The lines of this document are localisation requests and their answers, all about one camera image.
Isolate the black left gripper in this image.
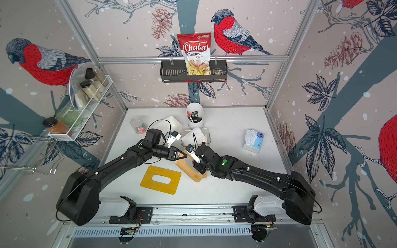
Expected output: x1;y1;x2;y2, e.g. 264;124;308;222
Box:
152;145;187;161

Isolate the bamboo tissue box lid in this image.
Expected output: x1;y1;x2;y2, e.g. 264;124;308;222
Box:
175;150;207;182

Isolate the clear plastic tissue box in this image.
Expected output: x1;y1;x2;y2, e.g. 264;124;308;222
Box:
180;128;212;146

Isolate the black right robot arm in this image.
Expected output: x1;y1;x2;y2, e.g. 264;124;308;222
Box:
187;143;323;225

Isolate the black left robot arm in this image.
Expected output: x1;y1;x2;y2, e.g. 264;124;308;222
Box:
56;129;188;226

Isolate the blue white tissue pack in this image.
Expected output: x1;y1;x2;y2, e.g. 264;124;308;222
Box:
243;129;264;154

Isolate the white rectangular bin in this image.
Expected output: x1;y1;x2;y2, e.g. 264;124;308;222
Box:
151;116;183;135

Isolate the yellow plastic lid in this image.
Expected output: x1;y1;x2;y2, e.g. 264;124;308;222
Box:
140;166;182;195

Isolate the clear jar with candies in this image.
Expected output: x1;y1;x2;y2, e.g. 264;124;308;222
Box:
130;116;147;134

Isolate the white pen holder cup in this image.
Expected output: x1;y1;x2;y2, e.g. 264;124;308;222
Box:
186;103;204;129

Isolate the beige spice bottle front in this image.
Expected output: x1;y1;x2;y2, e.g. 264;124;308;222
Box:
80;81;101;101

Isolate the beige spice bottle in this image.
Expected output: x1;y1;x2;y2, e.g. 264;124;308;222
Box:
80;81;101;101
85;68;105;93

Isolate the red Chuba chips bag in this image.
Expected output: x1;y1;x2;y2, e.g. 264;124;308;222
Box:
177;33;211;76

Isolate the green jar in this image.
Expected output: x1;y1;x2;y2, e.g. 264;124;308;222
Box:
55;105;83;128

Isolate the beige spice bottle back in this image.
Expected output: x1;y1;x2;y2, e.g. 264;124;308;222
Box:
85;68;105;93

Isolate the orange spice jar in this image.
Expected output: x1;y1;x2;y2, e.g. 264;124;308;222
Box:
42;117;72;136

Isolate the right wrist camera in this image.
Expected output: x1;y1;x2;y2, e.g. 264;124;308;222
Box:
186;144;201;164

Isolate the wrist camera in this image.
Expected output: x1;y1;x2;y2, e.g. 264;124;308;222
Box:
166;130;182;148
186;144;201;164

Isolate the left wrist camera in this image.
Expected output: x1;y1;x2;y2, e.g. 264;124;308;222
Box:
166;130;182;148

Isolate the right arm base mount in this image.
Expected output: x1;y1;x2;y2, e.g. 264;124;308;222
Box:
232;195;276;224

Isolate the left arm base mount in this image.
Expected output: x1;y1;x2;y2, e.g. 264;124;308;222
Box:
109;196;154;224

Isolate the black wire wall basket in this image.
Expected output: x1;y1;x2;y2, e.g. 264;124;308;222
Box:
160;60;227;83

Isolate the white wire spice rack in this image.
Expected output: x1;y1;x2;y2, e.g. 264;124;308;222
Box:
49;63;113;141

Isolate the metal wire hook rack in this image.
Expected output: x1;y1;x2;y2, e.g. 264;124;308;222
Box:
1;133;65;175

